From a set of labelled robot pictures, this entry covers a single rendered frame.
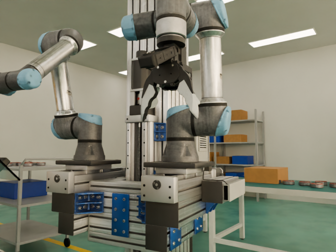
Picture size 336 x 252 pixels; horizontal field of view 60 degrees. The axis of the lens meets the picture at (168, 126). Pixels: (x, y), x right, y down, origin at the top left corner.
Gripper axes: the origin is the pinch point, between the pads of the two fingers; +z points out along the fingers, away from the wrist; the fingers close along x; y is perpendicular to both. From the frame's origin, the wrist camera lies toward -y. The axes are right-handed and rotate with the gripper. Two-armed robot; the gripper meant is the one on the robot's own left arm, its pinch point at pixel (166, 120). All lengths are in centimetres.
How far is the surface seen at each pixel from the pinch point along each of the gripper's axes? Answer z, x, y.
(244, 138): -23, 124, 626
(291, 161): 29, 26, 639
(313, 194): 42, -25, 212
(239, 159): 26, 131, 600
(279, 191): 43, 2, 216
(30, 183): 45, 268, 169
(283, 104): -99, 40, 641
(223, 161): 31, 172, 608
